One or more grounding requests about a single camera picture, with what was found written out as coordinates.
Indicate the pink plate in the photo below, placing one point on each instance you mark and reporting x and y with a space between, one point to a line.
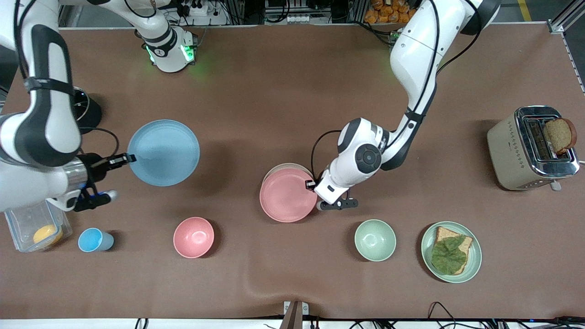
285 196

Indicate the white power strip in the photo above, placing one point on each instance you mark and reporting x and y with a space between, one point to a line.
201 11

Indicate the yellow round food item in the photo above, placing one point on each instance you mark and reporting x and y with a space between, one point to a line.
45 234

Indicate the beige chrome toaster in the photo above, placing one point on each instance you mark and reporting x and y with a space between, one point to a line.
507 155

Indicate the metal mounting bracket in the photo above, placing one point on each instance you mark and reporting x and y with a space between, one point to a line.
295 315

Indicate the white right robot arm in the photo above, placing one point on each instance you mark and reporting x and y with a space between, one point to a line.
45 132

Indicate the aluminium frame profile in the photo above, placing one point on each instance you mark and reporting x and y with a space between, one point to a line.
566 18

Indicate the bag of orange buns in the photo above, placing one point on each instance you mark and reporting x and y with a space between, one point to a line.
388 13

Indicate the blue cup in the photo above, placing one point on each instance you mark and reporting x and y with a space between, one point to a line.
91 240

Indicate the clear plastic container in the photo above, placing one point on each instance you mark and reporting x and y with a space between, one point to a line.
27 233

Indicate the green bowl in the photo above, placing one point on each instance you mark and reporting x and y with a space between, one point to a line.
374 240

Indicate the glass saucepan lid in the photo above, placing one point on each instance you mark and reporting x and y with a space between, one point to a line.
81 103

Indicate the pink bowl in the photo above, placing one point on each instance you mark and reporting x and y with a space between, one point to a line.
193 237

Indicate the beige plate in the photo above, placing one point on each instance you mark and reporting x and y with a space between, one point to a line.
285 165

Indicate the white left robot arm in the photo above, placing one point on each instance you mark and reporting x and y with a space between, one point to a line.
416 50

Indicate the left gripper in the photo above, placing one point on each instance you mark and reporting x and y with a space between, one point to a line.
311 184

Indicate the blue plate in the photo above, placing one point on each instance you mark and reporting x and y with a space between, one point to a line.
164 153

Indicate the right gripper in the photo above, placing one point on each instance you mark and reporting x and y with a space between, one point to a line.
97 167

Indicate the green plate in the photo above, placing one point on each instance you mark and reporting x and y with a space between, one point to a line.
475 249

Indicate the green lettuce leaf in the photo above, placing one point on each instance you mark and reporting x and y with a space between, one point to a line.
449 256

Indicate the brown bread slice in toaster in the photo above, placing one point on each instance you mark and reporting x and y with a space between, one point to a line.
558 135

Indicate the bread slice on plate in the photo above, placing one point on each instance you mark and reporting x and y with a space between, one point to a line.
441 234

